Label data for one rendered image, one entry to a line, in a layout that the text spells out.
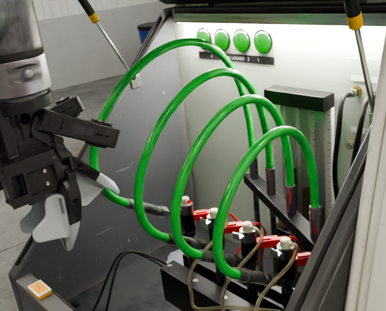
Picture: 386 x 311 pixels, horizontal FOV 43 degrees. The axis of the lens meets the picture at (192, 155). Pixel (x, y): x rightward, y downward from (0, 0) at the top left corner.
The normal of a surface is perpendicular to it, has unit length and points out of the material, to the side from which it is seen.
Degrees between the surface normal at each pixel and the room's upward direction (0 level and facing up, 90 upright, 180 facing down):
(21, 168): 90
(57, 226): 93
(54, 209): 93
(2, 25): 114
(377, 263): 76
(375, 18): 90
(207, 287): 0
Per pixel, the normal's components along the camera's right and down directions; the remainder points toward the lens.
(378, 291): -0.74, 0.10
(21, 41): 0.69, 0.19
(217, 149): -0.74, 0.33
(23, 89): 0.47, 0.29
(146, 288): -0.11, -0.92
